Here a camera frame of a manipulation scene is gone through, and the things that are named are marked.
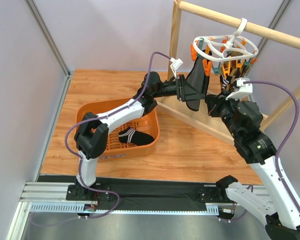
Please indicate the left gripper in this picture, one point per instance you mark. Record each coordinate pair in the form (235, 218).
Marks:
(180, 89)

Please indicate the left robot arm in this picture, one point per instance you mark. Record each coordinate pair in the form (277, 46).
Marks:
(93, 130)

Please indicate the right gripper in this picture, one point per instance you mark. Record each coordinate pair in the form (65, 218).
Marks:
(215, 105)

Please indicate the white round clip hanger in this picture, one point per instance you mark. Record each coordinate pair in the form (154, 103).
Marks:
(221, 48)

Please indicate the right aluminium frame post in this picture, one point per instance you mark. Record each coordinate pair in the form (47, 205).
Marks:
(284, 5)

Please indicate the left aluminium frame post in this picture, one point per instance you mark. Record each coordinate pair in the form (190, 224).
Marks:
(31, 4)

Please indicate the grey black sock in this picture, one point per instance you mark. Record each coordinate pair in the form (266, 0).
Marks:
(197, 77)

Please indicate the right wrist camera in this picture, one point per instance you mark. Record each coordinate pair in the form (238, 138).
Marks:
(239, 89)

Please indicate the wooden hanger rack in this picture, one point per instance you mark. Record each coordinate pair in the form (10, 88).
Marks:
(200, 119)

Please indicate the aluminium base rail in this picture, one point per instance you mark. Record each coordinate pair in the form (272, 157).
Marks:
(51, 197)

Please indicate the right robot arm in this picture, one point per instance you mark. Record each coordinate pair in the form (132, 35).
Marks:
(280, 217)

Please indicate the brown argyle sock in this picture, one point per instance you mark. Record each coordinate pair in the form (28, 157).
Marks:
(243, 66)
(228, 68)

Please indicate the black white-striped sock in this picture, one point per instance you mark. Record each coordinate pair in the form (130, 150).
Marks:
(132, 136)

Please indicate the aluminium frame post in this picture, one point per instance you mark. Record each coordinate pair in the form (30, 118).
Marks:
(31, 4)
(284, 5)

